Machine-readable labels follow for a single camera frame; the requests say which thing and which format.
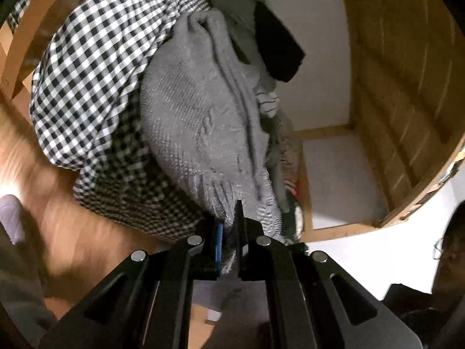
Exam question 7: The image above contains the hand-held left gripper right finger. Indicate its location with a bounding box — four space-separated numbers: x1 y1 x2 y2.
234 200 424 349

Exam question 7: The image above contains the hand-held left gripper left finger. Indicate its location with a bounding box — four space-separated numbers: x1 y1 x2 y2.
40 218 224 349

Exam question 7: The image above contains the grey knit sweater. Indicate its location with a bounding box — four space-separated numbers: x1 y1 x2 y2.
140 9 286 275

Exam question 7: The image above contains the red patterned cloth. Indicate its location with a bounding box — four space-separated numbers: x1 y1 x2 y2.
269 116 306 244

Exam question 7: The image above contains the white striped cloth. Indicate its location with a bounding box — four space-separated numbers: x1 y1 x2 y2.
254 83 280 119

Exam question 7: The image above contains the black cloth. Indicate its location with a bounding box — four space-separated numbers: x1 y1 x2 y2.
253 2 305 83

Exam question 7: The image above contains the grey slipper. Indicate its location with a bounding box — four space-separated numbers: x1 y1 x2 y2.
0 194 33 244

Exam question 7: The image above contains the black white checkered blanket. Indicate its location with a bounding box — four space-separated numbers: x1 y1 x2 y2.
7 0 219 242

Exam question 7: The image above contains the dark grey garment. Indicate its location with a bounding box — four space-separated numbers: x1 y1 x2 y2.
198 0 277 62

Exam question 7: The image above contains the wooden bed frame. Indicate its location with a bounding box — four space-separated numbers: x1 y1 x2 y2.
0 0 465 242

